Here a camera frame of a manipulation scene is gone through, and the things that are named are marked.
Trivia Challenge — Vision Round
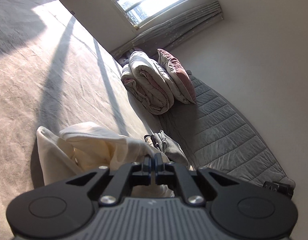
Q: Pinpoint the cream bear print garment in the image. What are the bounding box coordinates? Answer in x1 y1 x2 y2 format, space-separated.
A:
37 122 159 185

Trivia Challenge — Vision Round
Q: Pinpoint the folded grey sweater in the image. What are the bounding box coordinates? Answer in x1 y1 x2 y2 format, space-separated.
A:
150 130 190 168

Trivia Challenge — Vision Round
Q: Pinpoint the grey quilted blanket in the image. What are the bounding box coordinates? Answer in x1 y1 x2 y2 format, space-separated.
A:
159 71 296 187

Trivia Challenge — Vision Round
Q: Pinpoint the small black device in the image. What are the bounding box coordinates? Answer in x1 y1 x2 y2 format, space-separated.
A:
262 181 294 199

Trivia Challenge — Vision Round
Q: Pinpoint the maroon white pillow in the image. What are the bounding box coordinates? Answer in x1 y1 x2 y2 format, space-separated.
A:
157 49 196 103

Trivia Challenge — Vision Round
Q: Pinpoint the grey patterned curtain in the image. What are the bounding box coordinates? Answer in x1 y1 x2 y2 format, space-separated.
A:
110 1 223 60

